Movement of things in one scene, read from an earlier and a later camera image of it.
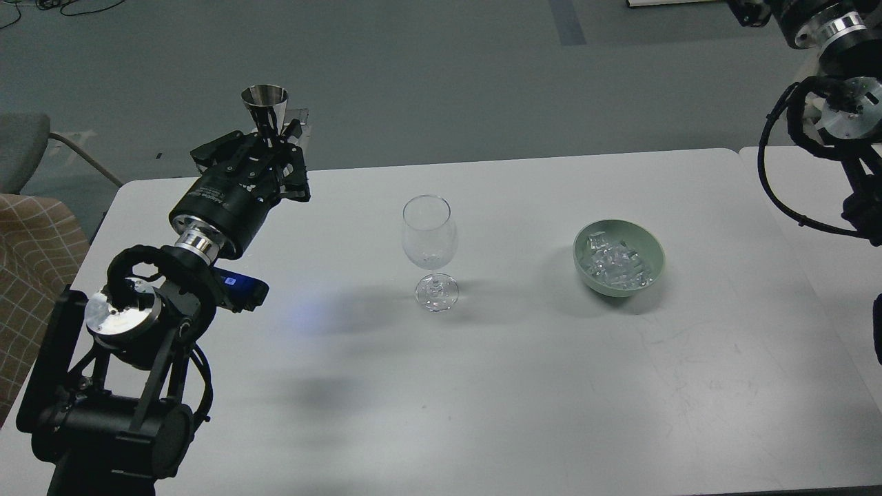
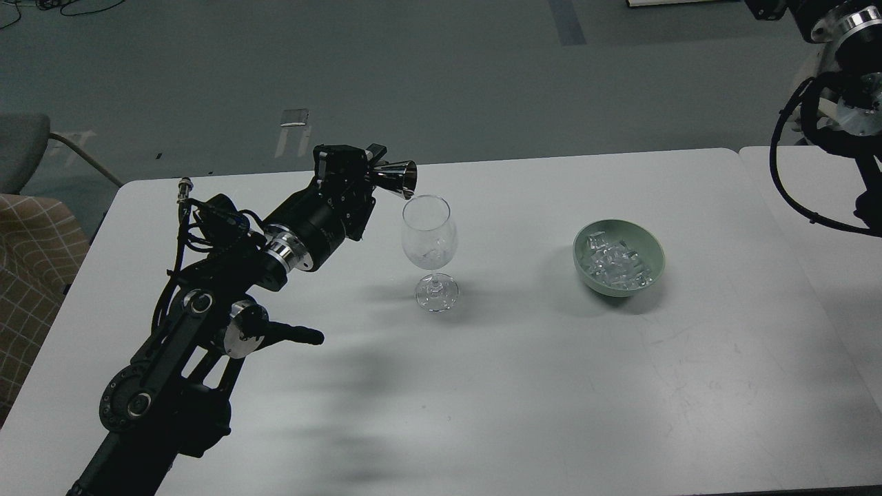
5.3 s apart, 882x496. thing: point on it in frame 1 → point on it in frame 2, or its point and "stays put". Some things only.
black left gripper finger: x=291 y=154 → x=375 y=153
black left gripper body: x=238 y=195 → x=337 y=207
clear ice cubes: x=614 y=264 stays put
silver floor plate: x=302 y=115 stays put
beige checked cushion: x=42 y=244 stays put
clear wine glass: x=430 y=240 stays put
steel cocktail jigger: x=267 y=95 → x=400 y=176
